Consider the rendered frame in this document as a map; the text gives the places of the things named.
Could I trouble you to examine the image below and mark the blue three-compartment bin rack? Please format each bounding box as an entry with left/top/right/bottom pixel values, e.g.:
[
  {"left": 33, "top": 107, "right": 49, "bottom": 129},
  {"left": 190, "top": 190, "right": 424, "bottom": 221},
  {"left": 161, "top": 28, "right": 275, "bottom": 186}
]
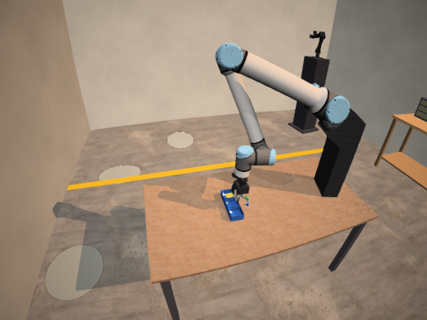
[{"left": 221, "top": 189, "right": 244, "bottom": 221}]

